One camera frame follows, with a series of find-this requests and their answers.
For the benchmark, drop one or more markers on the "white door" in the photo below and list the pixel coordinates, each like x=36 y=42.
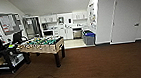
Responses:
x=128 y=19

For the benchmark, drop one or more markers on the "white two-door base cabinet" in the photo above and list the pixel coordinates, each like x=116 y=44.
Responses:
x=65 y=33

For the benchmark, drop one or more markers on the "black coffee machine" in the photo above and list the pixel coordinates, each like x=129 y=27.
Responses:
x=44 y=26

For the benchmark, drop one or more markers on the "large multicolour wall poster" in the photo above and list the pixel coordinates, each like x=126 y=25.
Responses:
x=91 y=13

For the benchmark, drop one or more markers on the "white drawer unit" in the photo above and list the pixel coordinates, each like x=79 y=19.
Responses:
x=56 y=32

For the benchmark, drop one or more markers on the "black monitor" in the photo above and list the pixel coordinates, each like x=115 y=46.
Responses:
x=17 y=37

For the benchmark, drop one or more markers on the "black wheeled cart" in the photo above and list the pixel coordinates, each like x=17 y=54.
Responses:
x=6 y=60

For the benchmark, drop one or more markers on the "stainless steel dishwasher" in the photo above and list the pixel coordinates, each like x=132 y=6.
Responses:
x=77 y=33

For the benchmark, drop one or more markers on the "grey bin with blue lid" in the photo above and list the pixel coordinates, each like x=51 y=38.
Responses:
x=89 y=39

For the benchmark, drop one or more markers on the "black built-in microwave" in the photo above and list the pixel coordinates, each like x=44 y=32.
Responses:
x=48 y=33

